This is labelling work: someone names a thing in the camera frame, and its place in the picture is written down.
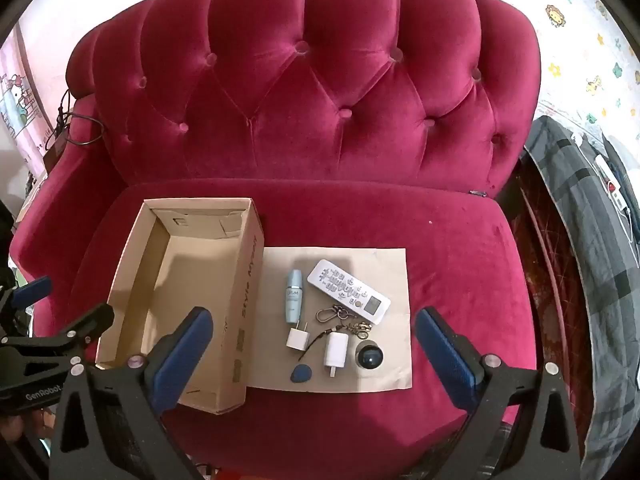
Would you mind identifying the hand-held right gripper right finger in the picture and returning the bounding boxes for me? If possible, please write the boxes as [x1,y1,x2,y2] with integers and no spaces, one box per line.
[415,307,583,480]

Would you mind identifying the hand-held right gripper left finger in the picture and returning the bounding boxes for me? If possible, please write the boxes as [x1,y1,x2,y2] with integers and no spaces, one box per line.
[48,306,215,480]

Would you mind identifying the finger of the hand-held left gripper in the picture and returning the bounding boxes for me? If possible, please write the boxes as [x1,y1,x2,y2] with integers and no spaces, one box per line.
[47,302,116,358]
[0,275,53,343]

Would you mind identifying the black round dome device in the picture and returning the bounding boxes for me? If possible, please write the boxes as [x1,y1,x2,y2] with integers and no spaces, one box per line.
[355,340,385,372]

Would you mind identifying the brown cardboard box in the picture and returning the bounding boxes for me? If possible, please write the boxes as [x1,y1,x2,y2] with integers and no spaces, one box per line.
[95,197,266,416]

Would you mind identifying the white rounded wall charger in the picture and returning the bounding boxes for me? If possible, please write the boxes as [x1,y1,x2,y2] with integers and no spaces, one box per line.
[322,332,351,377]

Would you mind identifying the small white plug adapter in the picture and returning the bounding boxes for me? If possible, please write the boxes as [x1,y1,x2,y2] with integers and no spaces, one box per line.
[286,320,311,352]

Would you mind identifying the white remote control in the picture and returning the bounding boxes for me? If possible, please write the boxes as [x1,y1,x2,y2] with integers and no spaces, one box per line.
[306,259,392,318]

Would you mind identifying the light blue lotion bottle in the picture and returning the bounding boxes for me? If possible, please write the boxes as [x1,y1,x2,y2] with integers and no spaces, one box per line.
[285,269,304,324]

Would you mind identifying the flat brown cardboard sheet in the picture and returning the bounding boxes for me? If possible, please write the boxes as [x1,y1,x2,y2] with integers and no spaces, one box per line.
[247,246,414,393]

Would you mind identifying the small brown box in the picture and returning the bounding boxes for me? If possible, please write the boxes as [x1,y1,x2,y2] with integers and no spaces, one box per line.
[43,130,67,170]

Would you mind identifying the pink cartoon poster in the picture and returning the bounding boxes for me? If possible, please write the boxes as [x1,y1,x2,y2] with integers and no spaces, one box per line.
[0,25,56,161]

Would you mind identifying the grey plaid blanket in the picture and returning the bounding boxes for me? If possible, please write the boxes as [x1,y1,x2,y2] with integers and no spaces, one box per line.
[520,115,640,480]

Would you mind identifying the white power strip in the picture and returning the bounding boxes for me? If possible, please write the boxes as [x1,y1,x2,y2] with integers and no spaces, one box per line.
[592,155,631,211]

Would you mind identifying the red tufted velvet sofa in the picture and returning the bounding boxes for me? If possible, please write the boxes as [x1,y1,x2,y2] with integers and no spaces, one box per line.
[10,0,543,480]

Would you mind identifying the white animal print cloth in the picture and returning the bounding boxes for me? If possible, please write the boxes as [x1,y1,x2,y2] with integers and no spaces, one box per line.
[470,0,640,126]

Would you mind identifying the metal carabiner keychain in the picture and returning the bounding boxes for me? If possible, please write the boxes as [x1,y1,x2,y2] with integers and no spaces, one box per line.
[315,304,375,339]

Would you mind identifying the blue key fob with strap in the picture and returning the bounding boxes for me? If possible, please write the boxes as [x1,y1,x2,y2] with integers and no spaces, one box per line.
[291,329,335,385]

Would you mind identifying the black cable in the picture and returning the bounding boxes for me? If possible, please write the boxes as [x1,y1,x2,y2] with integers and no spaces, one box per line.
[45,87,108,153]

